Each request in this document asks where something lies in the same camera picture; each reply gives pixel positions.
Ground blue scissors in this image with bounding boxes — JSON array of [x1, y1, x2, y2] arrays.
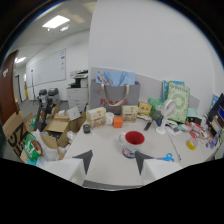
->
[[154, 152, 175, 163]]

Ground large printed cardboard box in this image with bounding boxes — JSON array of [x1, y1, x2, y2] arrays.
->
[[2, 111, 34, 159]]

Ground white office printer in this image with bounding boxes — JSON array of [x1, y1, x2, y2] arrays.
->
[[66, 69, 90, 113]]

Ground black office chair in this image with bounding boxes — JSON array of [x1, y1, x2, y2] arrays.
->
[[33, 87, 62, 132]]

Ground white paper cup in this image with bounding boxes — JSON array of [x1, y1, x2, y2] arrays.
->
[[105, 111, 115, 126]]

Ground small yellow box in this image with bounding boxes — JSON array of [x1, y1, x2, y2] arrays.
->
[[138, 102, 153, 116]]

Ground grey tote bag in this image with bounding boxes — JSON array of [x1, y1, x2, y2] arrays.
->
[[88, 79, 141, 115]]

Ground black monitor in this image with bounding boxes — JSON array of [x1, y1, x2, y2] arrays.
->
[[206, 92, 224, 132]]

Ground open cardboard box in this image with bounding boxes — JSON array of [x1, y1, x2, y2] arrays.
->
[[42, 111, 87, 149]]

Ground orange cube box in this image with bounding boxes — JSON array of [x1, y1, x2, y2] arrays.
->
[[112, 116, 124, 129]]

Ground cream printed box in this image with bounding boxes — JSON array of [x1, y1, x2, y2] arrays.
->
[[85, 106, 108, 130], [120, 105, 139, 123]]

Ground dark tape roll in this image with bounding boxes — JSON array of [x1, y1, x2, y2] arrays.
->
[[82, 123, 92, 135]]

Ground ceiling light panel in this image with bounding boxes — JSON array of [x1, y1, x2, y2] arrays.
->
[[41, 14, 71, 30]]

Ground wall whiteboard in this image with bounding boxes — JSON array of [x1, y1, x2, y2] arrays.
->
[[25, 48, 67, 88]]

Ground green printed bag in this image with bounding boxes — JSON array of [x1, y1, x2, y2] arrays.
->
[[21, 132, 44, 163]]

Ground small white desk fan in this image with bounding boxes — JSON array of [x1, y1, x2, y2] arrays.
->
[[155, 98, 177, 136]]

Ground black remote control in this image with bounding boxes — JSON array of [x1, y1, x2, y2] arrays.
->
[[143, 120, 153, 132]]

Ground red and white mug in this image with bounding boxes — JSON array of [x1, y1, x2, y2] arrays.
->
[[118, 130, 146, 159]]

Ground green patterned book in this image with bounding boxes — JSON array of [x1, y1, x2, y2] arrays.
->
[[166, 81, 191, 124]]

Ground yellow tape roll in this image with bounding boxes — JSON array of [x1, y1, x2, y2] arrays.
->
[[186, 137, 199, 151]]

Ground brown wooden door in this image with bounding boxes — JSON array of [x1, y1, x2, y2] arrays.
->
[[0, 49, 20, 125]]

